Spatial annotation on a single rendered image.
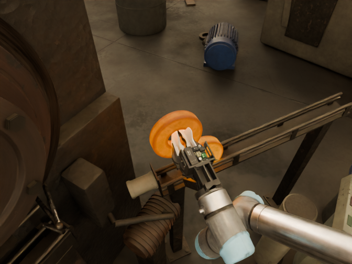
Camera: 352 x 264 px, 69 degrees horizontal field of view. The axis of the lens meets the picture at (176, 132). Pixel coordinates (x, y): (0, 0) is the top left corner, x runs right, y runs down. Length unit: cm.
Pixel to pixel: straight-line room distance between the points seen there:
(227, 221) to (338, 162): 152
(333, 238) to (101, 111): 66
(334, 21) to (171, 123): 226
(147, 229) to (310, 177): 123
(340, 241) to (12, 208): 59
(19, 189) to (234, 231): 41
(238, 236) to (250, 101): 175
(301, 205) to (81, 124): 81
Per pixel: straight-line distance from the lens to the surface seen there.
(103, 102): 83
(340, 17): 274
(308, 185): 183
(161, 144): 71
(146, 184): 82
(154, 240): 94
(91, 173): 74
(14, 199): 47
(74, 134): 76
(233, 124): 202
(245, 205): 74
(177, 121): 68
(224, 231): 60
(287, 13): 288
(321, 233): 65
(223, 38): 242
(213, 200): 60
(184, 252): 145
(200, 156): 64
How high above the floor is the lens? 138
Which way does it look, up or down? 46 degrees down
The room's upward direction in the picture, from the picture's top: straight up
